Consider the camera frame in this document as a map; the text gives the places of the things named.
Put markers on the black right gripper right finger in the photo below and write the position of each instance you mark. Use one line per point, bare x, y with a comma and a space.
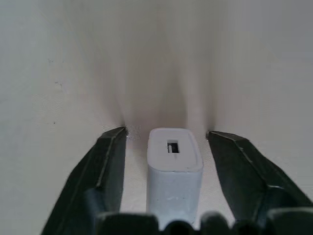
244, 176

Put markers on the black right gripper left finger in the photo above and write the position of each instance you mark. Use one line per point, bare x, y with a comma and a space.
97, 176

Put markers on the white USB charger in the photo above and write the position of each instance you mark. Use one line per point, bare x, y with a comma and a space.
174, 176

